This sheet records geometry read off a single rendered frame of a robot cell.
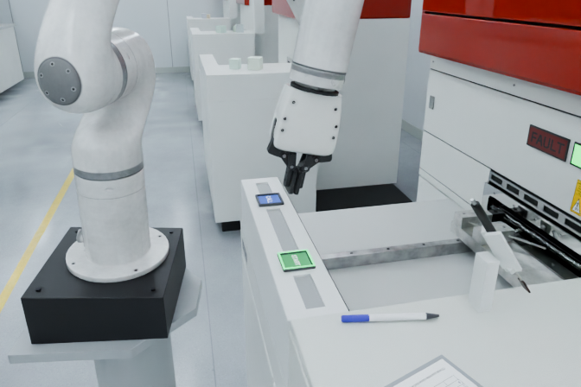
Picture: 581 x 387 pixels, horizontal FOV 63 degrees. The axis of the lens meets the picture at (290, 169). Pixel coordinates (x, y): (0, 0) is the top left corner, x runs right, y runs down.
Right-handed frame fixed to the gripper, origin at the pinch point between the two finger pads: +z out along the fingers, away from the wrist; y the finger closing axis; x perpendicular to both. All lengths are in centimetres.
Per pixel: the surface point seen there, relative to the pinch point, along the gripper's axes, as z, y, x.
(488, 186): 5, -59, -27
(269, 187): 15.1, -5.2, -34.2
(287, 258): 14.9, -2.2, -0.7
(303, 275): 15.3, -4.1, 4.1
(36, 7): 51, 229, -796
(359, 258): 22.9, -24.4, -16.9
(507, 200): 6, -60, -20
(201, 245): 112, -10, -179
